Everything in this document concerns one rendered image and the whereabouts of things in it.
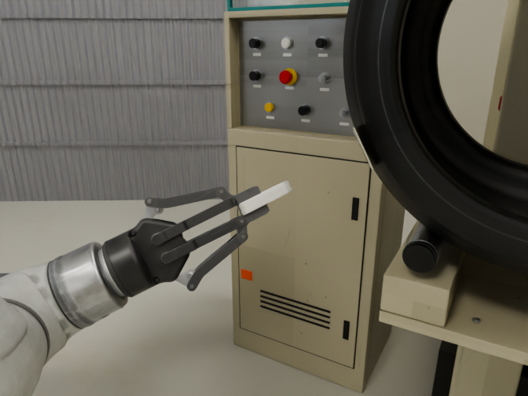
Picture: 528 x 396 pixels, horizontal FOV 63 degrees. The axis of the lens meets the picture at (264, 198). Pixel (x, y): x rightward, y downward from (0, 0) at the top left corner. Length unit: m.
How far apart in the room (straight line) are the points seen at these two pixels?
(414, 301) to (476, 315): 0.10
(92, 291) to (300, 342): 1.25
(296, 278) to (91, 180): 2.43
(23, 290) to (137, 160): 3.02
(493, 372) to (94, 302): 0.88
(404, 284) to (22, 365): 0.46
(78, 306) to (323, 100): 1.03
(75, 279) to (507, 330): 0.55
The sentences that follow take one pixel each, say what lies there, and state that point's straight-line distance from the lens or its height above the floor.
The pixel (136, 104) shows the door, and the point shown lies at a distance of 3.43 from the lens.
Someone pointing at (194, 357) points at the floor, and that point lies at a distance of 1.85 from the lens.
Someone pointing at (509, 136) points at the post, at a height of 1.01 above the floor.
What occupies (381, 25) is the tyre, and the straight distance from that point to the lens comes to 0.56.
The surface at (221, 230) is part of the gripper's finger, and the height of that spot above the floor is 0.95.
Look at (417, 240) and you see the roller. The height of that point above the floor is 0.92.
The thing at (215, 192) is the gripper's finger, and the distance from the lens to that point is 0.53.
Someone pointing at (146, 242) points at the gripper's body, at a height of 0.94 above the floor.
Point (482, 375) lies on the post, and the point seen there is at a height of 0.47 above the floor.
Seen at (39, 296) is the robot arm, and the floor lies 0.91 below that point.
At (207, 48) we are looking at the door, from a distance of 3.31.
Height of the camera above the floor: 1.17
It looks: 19 degrees down
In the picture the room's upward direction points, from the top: straight up
